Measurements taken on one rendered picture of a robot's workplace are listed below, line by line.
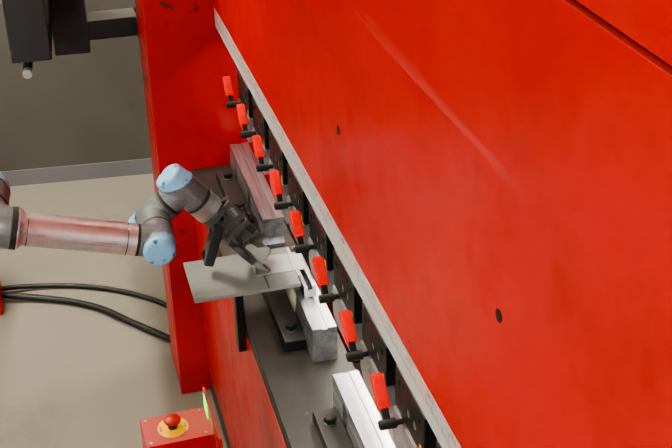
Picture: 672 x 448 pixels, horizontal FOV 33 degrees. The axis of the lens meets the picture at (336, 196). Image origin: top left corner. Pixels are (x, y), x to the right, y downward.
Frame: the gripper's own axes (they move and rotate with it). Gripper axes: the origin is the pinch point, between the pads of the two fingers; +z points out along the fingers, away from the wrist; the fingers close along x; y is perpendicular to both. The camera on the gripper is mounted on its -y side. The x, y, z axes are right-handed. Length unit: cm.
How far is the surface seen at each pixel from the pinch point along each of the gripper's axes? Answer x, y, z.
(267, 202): 38.6, 3.5, 8.4
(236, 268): 0.5, -5.3, -3.6
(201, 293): -8.7, -12.9, -10.1
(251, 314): -2.3, -11.4, 7.7
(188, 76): 83, 6, -19
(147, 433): -30, -40, -4
